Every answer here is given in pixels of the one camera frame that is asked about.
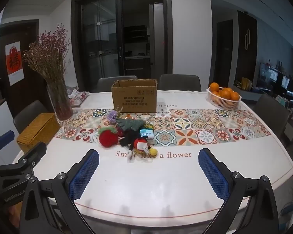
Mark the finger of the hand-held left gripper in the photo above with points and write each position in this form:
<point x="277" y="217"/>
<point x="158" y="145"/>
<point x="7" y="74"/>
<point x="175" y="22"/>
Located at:
<point x="35" y="154"/>
<point x="5" y="138"/>

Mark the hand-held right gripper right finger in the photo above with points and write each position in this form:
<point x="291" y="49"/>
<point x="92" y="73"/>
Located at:
<point x="213" y="175"/>

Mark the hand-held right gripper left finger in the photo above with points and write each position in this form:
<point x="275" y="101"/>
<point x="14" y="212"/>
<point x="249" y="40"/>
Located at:
<point x="84" y="175"/>

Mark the black plush toy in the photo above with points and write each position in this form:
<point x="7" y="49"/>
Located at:
<point x="129" y="136"/>

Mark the red and yellow plush doll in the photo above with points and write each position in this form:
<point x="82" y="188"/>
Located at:
<point x="139" y="143"/>

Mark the purple artificial flower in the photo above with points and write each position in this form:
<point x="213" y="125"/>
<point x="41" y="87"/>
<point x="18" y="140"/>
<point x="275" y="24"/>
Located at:
<point x="113" y="115"/>

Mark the green fluffy plush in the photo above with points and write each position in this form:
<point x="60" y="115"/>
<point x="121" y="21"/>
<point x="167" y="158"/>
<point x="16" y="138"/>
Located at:
<point x="131" y="124"/>

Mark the blue tissue packet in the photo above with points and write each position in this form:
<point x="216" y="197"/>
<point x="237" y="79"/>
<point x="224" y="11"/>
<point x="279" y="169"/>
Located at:
<point x="147" y="133"/>

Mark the brown cardboard box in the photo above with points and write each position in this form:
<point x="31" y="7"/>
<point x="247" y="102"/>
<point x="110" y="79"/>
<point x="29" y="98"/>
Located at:
<point x="134" y="97"/>

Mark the yellow woven basket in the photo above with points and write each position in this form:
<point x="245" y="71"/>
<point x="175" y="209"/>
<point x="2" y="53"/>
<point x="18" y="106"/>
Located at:
<point x="36" y="131"/>

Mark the grey dining chair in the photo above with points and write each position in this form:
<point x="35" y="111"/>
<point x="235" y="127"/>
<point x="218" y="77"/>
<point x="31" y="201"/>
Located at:
<point x="107" y="84"/>
<point x="29" y="114"/>
<point x="271" y="114"/>
<point x="180" y="82"/>

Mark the patterned table runner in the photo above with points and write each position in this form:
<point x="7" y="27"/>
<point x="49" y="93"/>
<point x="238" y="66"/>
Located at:
<point x="185" y="126"/>

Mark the glass vase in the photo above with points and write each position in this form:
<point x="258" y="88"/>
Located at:
<point x="61" y="100"/>

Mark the floral fabric tissue cover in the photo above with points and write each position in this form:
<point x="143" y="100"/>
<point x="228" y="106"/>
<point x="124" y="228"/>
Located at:
<point x="78" y="98"/>

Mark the white plastic basket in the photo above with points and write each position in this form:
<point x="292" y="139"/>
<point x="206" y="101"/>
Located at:
<point x="224" y="103"/>

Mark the pile of oranges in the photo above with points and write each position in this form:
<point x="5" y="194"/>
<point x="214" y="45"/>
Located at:
<point x="225" y="93"/>

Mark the grey sideboard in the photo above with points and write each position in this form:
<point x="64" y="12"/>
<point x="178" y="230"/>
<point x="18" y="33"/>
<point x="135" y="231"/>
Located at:
<point x="246" y="93"/>

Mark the dried flower bunch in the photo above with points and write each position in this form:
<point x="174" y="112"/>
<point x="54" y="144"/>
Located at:
<point x="47" y="53"/>

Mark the yellow packets on sideboard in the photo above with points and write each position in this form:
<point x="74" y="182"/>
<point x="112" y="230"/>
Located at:
<point x="246" y="83"/>

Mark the dark wooden door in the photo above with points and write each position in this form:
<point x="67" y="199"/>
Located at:
<point x="224" y="53"/>

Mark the dark glass sliding door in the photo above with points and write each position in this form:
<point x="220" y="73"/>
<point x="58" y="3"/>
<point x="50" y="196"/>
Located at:
<point x="117" y="34"/>

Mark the red wall poster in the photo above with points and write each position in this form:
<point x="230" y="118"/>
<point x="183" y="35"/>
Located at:
<point x="14" y="63"/>

